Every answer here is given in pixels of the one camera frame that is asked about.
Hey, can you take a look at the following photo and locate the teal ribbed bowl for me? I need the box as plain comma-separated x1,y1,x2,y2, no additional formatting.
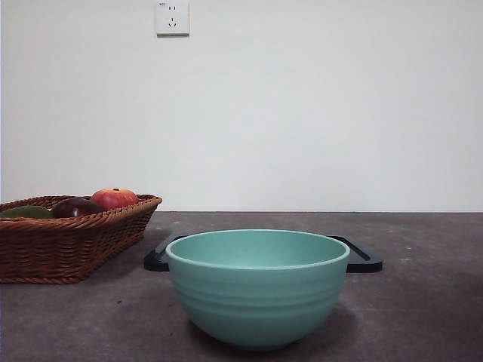
165,229,350,350

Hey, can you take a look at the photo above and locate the white wall socket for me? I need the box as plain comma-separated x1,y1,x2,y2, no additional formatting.
156,0,190,38

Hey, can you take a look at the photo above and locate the red apple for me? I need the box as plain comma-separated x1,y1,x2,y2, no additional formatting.
90,187,140,210

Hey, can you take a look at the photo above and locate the dark purple fruit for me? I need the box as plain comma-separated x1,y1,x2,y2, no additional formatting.
51,197,105,219

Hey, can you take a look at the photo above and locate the black rectangular tray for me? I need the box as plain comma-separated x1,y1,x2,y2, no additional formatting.
143,234,383,273

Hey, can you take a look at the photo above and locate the brown wicker basket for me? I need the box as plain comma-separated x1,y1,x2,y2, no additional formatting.
0,194,163,284

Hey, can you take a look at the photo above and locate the green avocado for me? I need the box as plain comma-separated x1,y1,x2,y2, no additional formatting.
0,205,54,219

